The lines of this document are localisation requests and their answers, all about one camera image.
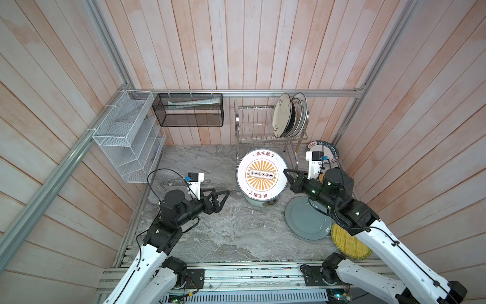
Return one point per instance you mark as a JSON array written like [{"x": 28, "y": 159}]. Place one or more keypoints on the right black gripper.
[{"x": 296, "y": 184}]

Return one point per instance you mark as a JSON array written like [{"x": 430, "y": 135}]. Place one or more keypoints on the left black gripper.
[{"x": 216, "y": 208}]

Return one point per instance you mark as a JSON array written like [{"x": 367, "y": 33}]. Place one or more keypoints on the sunburst plate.
[
  {"x": 262, "y": 170},
  {"x": 299, "y": 107}
]

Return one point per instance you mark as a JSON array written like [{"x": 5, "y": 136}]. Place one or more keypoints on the light green flower plate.
[{"x": 260, "y": 199}]

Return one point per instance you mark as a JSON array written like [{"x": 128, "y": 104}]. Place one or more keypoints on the cream floral plate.
[{"x": 281, "y": 115}]

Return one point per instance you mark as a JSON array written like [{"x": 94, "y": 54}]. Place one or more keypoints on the stainless steel dish rack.
[{"x": 253, "y": 126}]

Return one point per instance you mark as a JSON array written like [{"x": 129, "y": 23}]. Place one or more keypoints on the dark blue oval plate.
[{"x": 292, "y": 119}]

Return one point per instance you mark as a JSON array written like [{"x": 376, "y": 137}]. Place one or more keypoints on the white plate with black emblem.
[{"x": 304, "y": 112}]

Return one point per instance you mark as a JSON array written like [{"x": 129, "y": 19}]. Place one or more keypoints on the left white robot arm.
[{"x": 154, "y": 272}]

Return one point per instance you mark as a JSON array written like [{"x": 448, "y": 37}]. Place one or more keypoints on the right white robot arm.
[{"x": 416, "y": 283}]

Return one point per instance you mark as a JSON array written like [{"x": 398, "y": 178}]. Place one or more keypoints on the grey green plain plate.
[{"x": 305, "y": 221}]

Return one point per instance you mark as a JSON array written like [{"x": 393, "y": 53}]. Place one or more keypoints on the white plate with lettered rim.
[{"x": 329, "y": 149}]

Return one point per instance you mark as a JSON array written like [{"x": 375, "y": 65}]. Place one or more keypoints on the yellow woven plate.
[{"x": 349, "y": 245}]

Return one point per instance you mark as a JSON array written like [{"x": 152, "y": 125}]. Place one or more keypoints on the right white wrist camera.
[{"x": 317, "y": 161}]

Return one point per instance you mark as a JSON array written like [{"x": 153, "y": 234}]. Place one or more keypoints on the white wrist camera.
[
  {"x": 194, "y": 180},
  {"x": 317, "y": 161}
]

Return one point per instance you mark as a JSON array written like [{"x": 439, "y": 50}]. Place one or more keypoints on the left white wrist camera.
[{"x": 194, "y": 180}]

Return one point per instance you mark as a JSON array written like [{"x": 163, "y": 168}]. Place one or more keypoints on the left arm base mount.
[{"x": 192, "y": 278}]

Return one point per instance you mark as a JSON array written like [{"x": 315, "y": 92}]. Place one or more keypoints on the aluminium front rail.
[{"x": 247, "y": 276}]

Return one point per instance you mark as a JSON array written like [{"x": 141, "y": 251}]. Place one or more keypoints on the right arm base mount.
[{"x": 328, "y": 273}]

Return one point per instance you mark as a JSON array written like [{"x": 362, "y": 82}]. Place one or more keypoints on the black mesh wall basket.
[{"x": 189, "y": 109}]

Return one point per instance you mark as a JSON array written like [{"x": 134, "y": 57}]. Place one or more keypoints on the white mesh wall shelf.
[{"x": 130, "y": 138}]

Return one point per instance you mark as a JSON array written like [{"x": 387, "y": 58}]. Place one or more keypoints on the horizontal aluminium wall rail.
[{"x": 266, "y": 93}]

